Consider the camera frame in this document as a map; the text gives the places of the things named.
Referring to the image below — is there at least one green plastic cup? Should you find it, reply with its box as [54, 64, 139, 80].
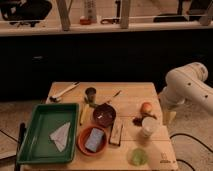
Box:
[128, 148, 148, 166]

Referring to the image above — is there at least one green plastic tray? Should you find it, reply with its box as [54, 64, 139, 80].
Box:
[17, 103, 79, 164]

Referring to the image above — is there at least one red round object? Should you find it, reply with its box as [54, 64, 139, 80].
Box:
[79, 16, 92, 25]

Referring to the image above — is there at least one wooden block eraser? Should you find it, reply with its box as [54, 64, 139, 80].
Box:
[109, 120, 123, 146]

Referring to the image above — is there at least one wooden table leg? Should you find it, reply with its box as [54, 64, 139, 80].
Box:
[120, 0, 131, 29]
[56, 0, 70, 31]

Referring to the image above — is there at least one orange bowl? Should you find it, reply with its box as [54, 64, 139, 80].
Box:
[77, 125, 108, 156]

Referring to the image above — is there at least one black office chair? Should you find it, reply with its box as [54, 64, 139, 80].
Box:
[0, 0, 52, 27]

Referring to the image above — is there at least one black cable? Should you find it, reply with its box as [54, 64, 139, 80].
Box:
[169, 132, 213, 171]

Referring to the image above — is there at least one purple bowl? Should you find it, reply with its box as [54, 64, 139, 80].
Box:
[93, 103, 116, 127]

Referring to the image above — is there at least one wooden table leg middle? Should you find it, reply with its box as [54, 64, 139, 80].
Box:
[120, 0, 131, 29]

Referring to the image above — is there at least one black marker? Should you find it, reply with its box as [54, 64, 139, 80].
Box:
[14, 123, 26, 171]

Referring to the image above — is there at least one red yellow apple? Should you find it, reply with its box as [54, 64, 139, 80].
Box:
[140, 102, 153, 114]

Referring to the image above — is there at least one yellow banana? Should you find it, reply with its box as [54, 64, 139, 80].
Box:
[79, 104, 90, 125]

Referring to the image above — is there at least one white paper cup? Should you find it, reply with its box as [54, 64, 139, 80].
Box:
[141, 117, 159, 137]

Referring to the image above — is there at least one white folded cloth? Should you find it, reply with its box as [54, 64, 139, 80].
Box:
[49, 122, 70, 152]

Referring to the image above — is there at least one dark brown scrap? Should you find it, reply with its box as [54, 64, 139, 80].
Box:
[132, 114, 156, 126]

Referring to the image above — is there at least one wooden table leg left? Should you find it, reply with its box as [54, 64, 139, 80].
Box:
[56, 0, 70, 31]

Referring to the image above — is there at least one dark metal cup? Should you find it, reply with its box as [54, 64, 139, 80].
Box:
[85, 87, 96, 103]

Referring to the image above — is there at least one blue sponge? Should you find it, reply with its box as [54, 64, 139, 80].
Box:
[85, 128, 104, 153]

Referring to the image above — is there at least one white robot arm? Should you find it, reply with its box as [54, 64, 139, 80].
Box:
[159, 62, 213, 125]

